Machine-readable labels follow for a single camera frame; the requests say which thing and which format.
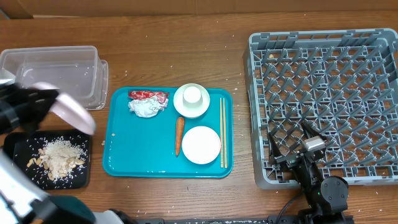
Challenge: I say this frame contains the peanut and rice scraps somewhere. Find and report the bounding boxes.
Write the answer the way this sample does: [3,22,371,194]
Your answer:
[26,137,88,184]

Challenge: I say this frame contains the clear plastic bin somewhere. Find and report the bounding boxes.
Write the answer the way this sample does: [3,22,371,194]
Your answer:
[1,45,109,110]

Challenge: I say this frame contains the teal plastic serving tray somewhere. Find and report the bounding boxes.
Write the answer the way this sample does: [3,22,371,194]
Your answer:
[103,86,234,179]

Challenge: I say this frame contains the grey dishwasher rack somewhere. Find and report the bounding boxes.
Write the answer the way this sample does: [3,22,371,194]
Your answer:
[243,28,397,189]

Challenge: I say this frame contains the orange carrot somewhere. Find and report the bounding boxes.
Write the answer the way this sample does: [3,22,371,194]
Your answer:
[175,117,185,157]

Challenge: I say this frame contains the white cup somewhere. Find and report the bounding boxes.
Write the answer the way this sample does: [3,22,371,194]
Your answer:
[183,86,201,104]

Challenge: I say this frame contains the large pink plate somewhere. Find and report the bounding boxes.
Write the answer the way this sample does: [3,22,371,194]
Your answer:
[32,82,96,136]

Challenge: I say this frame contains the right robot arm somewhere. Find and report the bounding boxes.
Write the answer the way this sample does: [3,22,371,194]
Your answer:
[267,121,354,223]

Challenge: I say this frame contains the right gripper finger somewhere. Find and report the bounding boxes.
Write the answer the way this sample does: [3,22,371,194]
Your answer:
[301,121,326,142]
[268,133,283,165]

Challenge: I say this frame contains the small white plate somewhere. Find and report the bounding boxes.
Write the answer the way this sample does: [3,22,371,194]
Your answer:
[182,126,221,165]

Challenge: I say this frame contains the white tissue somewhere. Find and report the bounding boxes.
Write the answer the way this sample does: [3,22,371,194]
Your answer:
[128,96,169,118]

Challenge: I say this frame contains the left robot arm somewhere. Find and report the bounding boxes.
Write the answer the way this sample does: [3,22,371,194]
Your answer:
[1,69,123,223]

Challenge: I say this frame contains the red snack wrapper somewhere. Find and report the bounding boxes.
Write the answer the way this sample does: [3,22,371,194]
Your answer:
[128,90,169,104]

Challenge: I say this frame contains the right wooden chopstick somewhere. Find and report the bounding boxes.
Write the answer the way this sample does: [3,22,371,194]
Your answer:
[222,98,228,168]

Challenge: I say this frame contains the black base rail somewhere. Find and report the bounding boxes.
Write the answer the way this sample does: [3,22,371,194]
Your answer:
[124,214,355,224]

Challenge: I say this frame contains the pale green bowl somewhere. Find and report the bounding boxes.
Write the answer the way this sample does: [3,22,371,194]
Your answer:
[173,83,210,119]

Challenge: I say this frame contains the black plastic tray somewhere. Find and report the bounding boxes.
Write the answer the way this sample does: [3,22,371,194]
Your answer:
[4,129,91,190]

